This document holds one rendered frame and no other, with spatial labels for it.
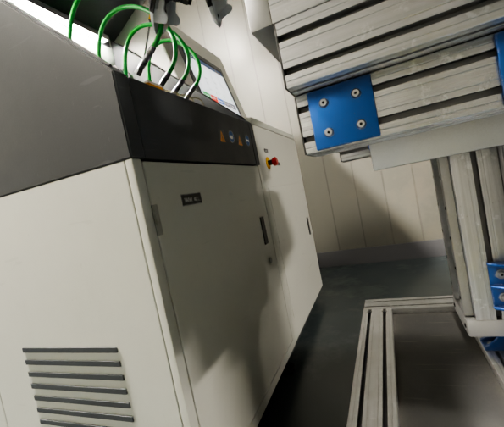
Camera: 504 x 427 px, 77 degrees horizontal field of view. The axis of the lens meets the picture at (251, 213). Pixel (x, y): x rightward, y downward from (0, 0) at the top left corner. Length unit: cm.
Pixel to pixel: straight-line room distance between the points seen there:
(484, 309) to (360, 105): 46
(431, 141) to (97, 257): 64
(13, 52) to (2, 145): 20
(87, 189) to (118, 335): 30
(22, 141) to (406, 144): 76
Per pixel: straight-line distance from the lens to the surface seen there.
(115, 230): 67
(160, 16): 106
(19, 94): 86
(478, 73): 51
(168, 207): 68
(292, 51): 49
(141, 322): 69
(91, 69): 71
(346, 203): 258
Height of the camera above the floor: 68
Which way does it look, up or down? 3 degrees down
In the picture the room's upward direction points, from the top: 11 degrees counter-clockwise
